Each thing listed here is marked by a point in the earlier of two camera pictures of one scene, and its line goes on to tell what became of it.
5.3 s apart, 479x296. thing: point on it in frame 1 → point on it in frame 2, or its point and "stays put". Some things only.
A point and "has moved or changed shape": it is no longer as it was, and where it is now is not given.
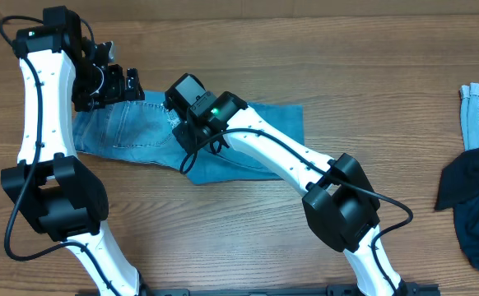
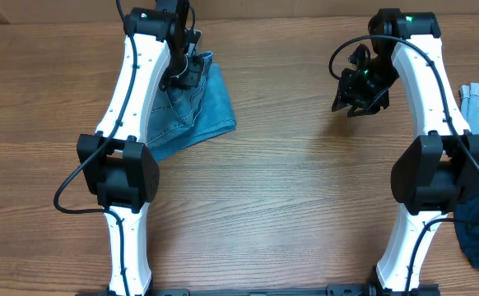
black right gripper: (183, 137) → (354, 97)
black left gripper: (121, 85) → (190, 76)
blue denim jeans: (141, 128) has moved or changed shape
